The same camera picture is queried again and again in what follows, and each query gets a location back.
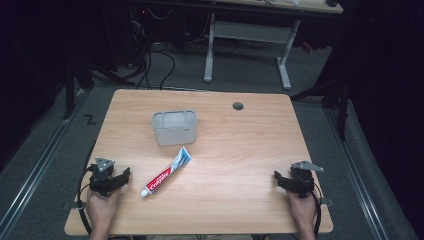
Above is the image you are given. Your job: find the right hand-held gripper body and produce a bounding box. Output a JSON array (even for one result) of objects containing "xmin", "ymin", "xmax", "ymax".
[{"xmin": 288, "ymin": 160, "xmax": 325, "ymax": 200}]

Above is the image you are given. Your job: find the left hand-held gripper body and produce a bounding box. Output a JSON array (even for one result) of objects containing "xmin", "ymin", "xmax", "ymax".
[{"xmin": 88, "ymin": 157, "xmax": 118, "ymax": 198}]

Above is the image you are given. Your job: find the red and blue toothpaste tube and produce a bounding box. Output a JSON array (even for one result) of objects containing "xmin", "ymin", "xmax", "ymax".
[{"xmin": 139, "ymin": 146, "xmax": 193, "ymax": 198}]

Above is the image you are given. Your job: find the grey plastic toothbrush holder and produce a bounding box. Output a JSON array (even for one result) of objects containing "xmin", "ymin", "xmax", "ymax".
[{"xmin": 151, "ymin": 109, "xmax": 198, "ymax": 147}]

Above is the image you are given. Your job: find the person's left hand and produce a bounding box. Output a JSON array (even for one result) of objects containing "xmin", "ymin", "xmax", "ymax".
[{"xmin": 85, "ymin": 190, "xmax": 122, "ymax": 231}]

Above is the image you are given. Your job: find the person's right hand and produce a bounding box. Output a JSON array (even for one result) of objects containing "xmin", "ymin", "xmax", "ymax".
[{"xmin": 286, "ymin": 191, "xmax": 318, "ymax": 231}]

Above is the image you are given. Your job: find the black metal stand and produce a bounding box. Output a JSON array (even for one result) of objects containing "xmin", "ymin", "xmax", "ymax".
[
  {"xmin": 289, "ymin": 78, "xmax": 352, "ymax": 142},
  {"xmin": 62, "ymin": 58, "xmax": 96, "ymax": 120}
]

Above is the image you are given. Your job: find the right hand-held gripper cable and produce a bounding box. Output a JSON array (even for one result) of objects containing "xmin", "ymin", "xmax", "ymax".
[{"xmin": 310, "ymin": 181, "xmax": 324, "ymax": 238}]

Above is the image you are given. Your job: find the hand-held gripper cable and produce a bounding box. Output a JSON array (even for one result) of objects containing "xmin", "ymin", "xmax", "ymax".
[
  {"xmin": 310, "ymin": 181, "xmax": 324, "ymax": 238},
  {"xmin": 77, "ymin": 164, "xmax": 95, "ymax": 237}
]

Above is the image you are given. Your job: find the left hand-held gripper cable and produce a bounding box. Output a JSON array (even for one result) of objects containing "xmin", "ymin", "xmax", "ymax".
[{"xmin": 77, "ymin": 164, "xmax": 95, "ymax": 237}]

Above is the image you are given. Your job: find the metal floor rail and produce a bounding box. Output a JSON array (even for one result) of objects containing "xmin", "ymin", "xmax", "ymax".
[
  {"xmin": 324, "ymin": 107, "xmax": 390, "ymax": 240},
  {"xmin": 0, "ymin": 89, "xmax": 88, "ymax": 232}
]

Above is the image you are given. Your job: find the black floor cable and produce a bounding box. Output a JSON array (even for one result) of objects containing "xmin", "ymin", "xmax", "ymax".
[
  {"xmin": 134, "ymin": 41, "xmax": 154, "ymax": 90},
  {"xmin": 151, "ymin": 49, "xmax": 177, "ymax": 91}
]

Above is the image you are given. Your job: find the white desk frame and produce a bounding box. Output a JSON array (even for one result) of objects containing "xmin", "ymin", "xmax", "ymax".
[{"xmin": 202, "ymin": 0, "xmax": 344, "ymax": 91}]

